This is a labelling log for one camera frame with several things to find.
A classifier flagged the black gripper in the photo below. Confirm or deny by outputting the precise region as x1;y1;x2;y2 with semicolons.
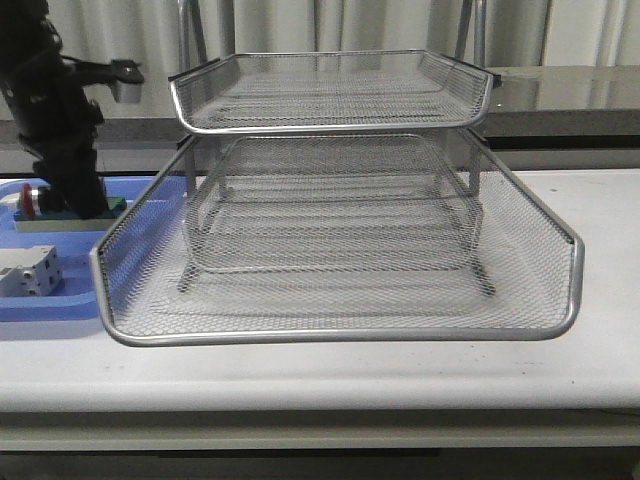
1;47;108;219

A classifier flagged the red emergency stop button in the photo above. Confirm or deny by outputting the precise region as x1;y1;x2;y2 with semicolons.
18;183;67;220

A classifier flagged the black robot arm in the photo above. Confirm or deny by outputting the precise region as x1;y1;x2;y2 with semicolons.
1;1;108;219

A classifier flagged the blue plastic tray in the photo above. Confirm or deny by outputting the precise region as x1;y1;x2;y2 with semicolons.
0;175;166;323

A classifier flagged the grey stone counter ledge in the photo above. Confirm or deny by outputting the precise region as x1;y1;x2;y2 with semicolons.
87;65;639;148

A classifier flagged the green and beige switch block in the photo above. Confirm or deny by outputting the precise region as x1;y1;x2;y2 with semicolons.
13;196;127;233

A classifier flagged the silver rack frame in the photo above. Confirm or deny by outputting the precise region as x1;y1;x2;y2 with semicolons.
177;0;502;297

